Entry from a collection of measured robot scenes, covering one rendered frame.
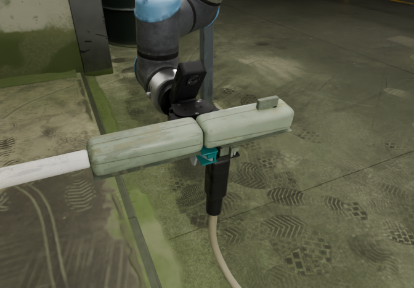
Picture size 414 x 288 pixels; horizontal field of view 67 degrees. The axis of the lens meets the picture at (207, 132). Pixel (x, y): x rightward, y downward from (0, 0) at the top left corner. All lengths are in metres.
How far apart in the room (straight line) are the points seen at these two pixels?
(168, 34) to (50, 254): 0.68
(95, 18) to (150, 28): 1.48
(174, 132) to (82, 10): 1.73
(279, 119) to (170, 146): 0.17
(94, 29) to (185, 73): 1.65
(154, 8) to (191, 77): 0.18
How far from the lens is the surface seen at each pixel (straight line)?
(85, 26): 2.13
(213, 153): 0.47
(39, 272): 1.00
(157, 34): 0.66
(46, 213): 1.14
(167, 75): 0.64
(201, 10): 0.75
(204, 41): 1.44
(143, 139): 0.42
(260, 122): 0.47
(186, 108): 0.56
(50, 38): 2.14
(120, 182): 1.17
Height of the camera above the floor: 0.79
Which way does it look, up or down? 32 degrees down
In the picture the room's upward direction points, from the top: straight up
